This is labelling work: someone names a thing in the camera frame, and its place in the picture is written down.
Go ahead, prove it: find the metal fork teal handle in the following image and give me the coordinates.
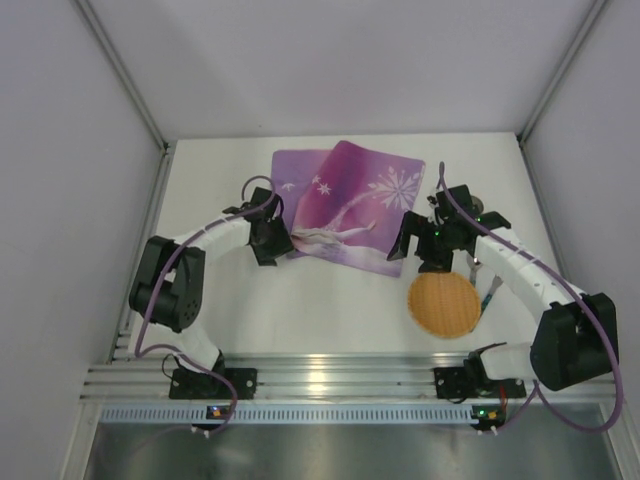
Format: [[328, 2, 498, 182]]
[[481, 275, 503, 313]]

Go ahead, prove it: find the purple printed cloth placemat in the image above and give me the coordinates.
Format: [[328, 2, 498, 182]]
[[271, 140, 425, 278]]

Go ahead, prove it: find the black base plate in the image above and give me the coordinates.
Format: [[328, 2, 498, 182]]
[[433, 366, 526, 403], [168, 367, 258, 400]]

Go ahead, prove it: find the metal spoon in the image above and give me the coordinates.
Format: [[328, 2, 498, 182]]
[[466, 255, 482, 287]]

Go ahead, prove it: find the beige metal cup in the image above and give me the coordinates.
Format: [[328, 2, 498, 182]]
[[471, 196, 485, 216]]

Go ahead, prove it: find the aluminium mounting rail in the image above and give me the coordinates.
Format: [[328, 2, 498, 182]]
[[79, 349, 624, 404]]

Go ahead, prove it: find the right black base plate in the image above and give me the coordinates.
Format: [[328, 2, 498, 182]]
[[433, 366, 526, 403]]

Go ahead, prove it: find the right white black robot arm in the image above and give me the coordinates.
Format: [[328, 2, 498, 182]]
[[388, 185, 619, 391]]

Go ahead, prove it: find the round orange woven plate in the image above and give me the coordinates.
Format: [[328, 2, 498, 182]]
[[407, 272, 482, 339]]

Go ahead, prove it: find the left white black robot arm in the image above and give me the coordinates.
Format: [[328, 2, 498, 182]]
[[128, 187, 294, 375]]

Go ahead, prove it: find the perforated grey cable duct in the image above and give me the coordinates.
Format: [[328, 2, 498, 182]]
[[100, 403, 504, 425]]

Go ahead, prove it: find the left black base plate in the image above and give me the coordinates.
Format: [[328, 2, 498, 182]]
[[168, 367, 258, 400]]

